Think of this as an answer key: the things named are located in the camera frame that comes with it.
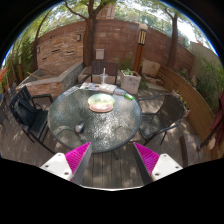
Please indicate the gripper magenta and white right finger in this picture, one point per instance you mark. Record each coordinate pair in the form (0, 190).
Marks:
(153, 166)

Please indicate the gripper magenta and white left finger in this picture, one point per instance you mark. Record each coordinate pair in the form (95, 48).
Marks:
(70, 166)

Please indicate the round glass patio table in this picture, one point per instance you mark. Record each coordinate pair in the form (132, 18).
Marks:
(73, 124)

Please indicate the black mesh chair right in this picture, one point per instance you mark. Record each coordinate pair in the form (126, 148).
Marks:
(170, 114)

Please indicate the black chair left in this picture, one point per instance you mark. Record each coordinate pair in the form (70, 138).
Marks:
(31, 117)

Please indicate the wooden curved bench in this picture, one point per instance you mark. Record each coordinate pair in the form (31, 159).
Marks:
(201, 116)

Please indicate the green tube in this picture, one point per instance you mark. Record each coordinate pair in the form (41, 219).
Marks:
(128, 96)

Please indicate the small book on table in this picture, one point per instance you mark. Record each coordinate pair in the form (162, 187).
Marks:
(119, 91)

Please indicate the open magazine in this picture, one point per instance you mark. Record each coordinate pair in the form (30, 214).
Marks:
(109, 88)

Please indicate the white square planter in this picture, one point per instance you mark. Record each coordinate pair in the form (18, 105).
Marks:
(130, 82)

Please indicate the clear plastic cup with straw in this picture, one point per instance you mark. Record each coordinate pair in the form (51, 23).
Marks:
(103, 76)

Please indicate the dark wooden chair far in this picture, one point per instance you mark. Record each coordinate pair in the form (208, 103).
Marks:
(98, 68)

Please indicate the tree trunk right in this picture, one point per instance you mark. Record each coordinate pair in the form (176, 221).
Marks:
(174, 38)

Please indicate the tree trunk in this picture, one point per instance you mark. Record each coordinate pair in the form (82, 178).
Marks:
(174, 38)
(93, 7)

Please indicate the tree trunk centre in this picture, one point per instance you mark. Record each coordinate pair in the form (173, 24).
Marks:
(93, 7)

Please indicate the wooden lamp post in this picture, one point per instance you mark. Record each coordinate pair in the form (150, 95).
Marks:
(141, 42)

